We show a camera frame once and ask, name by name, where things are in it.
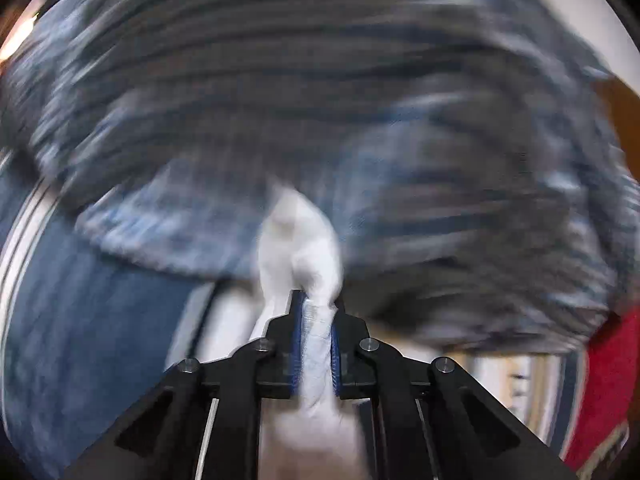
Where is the blue plaid shirt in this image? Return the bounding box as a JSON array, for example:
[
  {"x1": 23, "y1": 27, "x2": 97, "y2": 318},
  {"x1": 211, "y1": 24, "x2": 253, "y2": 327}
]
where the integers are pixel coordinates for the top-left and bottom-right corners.
[{"x1": 0, "y1": 0, "x2": 640, "y2": 356}]

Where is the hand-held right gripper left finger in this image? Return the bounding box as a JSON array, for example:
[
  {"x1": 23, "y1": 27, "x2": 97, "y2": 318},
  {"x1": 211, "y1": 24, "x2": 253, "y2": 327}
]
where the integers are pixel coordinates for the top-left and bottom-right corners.
[{"x1": 62, "y1": 290, "x2": 306, "y2": 480}]

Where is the white cloth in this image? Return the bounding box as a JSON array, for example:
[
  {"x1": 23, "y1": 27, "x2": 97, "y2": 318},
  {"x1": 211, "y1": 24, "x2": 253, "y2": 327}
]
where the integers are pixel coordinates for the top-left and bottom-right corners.
[{"x1": 190, "y1": 185, "x2": 376, "y2": 480}]

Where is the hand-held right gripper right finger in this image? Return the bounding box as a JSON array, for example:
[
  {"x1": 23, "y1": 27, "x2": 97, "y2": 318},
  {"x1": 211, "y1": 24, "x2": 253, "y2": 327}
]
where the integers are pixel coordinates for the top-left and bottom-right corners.
[{"x1": 330, "y1": 301, "x2": 581, "y2": 480}]

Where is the blue striped blanket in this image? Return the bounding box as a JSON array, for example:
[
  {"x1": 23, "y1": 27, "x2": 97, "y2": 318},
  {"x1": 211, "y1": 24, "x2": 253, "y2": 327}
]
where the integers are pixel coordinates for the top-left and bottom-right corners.
[{"x1": 0, "y1": 150, "x2": 216, "y2": 480}]

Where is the red cloth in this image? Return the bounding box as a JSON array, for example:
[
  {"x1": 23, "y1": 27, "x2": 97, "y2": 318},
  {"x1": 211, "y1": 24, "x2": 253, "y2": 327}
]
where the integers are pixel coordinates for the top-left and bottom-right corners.
[{"x1": 562, "y1": 310, "x2": 640, "y2": 480}]

